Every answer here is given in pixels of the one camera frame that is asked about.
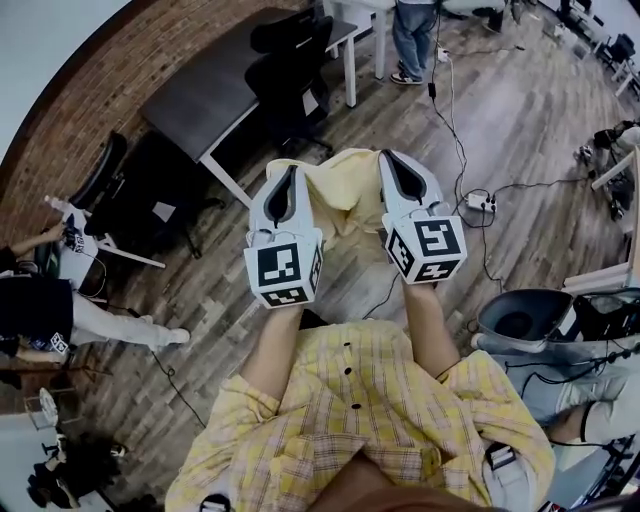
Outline person's left forearm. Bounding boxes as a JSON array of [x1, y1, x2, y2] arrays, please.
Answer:
[[238, 302, 306, 409]]

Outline grey harness strap black buckle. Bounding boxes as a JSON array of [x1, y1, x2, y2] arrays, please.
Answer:
[[482, 439, 539, 512], [198, 492, 236, 512]]

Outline grey shell seat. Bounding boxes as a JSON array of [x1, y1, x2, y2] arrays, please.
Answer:
[[472, 288, 575, 354]]

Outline black power cable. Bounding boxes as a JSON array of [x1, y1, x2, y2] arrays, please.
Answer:
[[427, 49, 471, 201]]

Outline white power strip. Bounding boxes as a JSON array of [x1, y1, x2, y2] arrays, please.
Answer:
[[464, 188, 501, 215]]

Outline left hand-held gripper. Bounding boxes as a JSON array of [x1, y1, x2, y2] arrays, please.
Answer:
[[243, 165, 325, 310]]

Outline black floor cable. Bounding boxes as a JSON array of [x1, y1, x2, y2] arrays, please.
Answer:
[[149, 349, 207, 429]]

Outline person's yellow plaid shirt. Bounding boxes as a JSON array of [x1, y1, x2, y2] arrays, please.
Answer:
[[164, 319, 556, 512]]

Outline dark grey desk white legs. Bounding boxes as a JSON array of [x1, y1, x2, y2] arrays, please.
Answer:
[[141, 7, 360, 210]]

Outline small white table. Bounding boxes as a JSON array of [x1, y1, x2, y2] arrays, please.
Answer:
[[47, 194, 167, 291]]

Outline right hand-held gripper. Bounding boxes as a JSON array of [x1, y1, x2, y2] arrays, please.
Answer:
[[378, 148, 469, 287]]

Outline pale yellow clothes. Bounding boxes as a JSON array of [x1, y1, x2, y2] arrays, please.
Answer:
[[264, 147, 401, 251]]

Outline person's bare chest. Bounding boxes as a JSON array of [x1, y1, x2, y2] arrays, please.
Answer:
[[282, 452, 494, 512]]

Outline person's right forearm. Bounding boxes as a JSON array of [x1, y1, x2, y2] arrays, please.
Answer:
[[401, 280, 462, 384]]

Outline black equipment pile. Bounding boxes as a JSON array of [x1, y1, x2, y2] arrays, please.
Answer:
[[27, 432, 129, 509]]

